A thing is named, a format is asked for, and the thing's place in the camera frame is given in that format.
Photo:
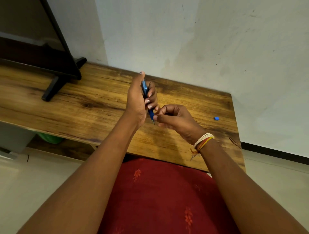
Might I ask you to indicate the person's left forearm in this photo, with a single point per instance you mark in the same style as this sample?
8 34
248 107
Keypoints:
89 173

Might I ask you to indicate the green plastic container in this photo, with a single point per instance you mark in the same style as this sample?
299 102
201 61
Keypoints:
49 138

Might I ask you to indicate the black television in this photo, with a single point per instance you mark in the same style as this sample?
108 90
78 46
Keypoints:
36 36

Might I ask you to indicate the person's left hand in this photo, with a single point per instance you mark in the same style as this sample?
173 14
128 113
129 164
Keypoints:
135 101

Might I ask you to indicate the blue pen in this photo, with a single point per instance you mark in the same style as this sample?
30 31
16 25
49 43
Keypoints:
145 89

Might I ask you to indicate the person's right hand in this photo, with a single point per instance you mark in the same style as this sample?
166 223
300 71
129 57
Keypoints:
181 123

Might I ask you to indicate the person's right thumb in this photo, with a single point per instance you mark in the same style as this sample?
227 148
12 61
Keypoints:
164 118

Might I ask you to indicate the black television stand foot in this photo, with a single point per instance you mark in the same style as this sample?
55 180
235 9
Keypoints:
56 84

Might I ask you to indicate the person's right forearm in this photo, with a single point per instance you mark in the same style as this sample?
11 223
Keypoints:
241 190

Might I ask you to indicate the grey box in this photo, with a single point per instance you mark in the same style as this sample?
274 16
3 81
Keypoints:
14 137

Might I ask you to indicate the red patterned garment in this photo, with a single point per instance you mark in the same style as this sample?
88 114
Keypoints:
159 200

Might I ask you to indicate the person's left thumb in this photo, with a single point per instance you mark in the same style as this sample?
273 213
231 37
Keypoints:
139 80

